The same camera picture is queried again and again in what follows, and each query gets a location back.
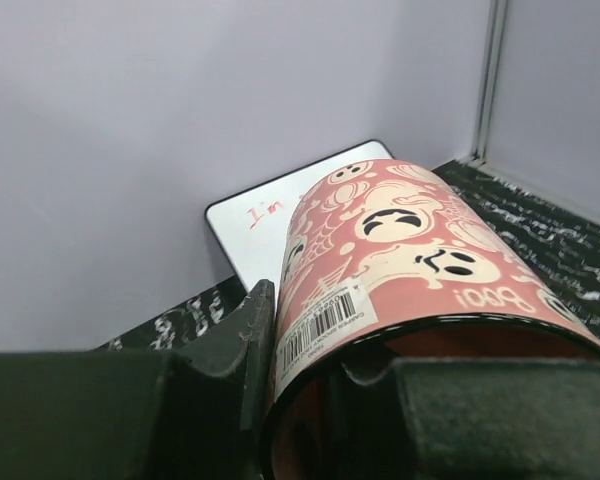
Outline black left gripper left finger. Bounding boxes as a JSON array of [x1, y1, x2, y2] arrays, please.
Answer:
[[0, 280, 275, 479]]

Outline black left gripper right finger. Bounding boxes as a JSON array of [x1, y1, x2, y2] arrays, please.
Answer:
[[329, 357, 600, 479]]

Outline pink mug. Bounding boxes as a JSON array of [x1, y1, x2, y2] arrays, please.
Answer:
[[261, 159, 600, 479]]

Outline white dry-erase board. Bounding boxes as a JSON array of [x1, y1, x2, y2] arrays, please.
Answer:
[[205, 140, 392, 291]]

